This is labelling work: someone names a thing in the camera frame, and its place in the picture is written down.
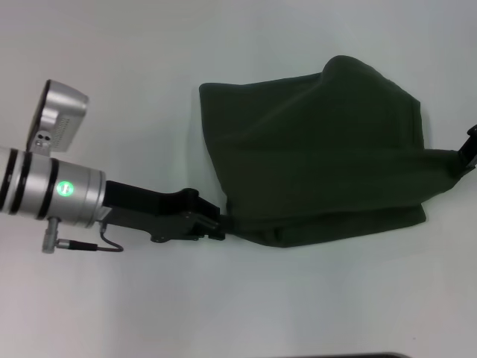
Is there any grey left arm cable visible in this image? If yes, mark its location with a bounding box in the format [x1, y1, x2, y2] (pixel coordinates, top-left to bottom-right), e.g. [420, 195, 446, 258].
[41, 217, 125, 256]

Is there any dark green FREE! t-shirt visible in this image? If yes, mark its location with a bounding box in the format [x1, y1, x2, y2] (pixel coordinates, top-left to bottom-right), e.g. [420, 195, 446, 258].
[198, 54, 471, 250]

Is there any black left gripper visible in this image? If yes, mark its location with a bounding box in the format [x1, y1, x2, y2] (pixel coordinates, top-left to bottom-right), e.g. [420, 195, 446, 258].
[99, 180, 226, 244]

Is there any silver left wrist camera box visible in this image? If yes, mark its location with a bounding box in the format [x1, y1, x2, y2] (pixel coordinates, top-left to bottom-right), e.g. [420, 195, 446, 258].
[25, 78, 91, 154]

